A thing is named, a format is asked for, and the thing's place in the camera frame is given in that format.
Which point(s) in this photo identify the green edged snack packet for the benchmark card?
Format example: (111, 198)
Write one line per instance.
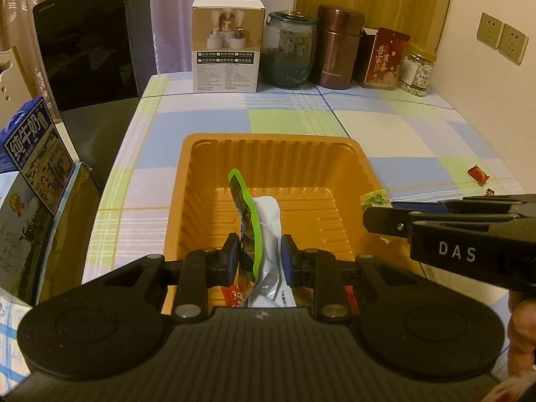
(249, 238)

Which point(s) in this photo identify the red candy packet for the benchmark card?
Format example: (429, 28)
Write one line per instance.
(232, 296)

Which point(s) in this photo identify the orange plastic tray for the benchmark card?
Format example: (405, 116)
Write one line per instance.
(209, 201)

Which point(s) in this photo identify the small red candy wrapper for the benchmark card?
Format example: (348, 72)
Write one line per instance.
(490, 191)
(478, 174)

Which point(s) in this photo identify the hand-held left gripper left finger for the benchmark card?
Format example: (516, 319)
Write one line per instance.
(232, 259)

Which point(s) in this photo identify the blue picture carton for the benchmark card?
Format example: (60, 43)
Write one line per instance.
(29, 243)

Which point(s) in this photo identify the yellow green candy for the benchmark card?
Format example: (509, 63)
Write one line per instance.
(374, 197)

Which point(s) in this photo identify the glass jar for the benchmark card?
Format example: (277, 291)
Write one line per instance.
(289, 50)

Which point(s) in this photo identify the clear plastic nut jar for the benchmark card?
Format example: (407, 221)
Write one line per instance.
(416, 75)

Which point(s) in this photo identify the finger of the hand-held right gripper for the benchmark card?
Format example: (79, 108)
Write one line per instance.
(387, 222)
(418, 206)

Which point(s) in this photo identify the white cardboard box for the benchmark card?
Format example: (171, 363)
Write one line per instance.
(228, 50)

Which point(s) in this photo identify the checked tablecloth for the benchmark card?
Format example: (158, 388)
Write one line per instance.
(293, 117)

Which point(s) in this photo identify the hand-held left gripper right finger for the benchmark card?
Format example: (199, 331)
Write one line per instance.
(287, 259)

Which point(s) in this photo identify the copper metal canister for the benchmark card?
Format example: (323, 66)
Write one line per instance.
(337, 50)

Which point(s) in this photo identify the white carved chair back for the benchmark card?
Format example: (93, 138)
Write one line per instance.
(14, 83)

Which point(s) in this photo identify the white snack packet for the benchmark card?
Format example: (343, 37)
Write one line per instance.
(270, 226)

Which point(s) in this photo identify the blue milk carton box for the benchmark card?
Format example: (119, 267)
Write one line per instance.
(31, 146)

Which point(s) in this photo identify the pale curtain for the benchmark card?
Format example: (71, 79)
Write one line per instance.
(176, 16)

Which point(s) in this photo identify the black glossy appliance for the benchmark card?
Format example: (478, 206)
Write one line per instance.
(92, 50)

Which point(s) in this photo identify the person's right hand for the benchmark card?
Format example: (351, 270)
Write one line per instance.
(523, 335)

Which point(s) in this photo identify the red printed box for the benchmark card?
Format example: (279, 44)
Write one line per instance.
(387, 60)

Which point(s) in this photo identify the white blue patterned pack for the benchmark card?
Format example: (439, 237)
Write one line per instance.
(10, 335)

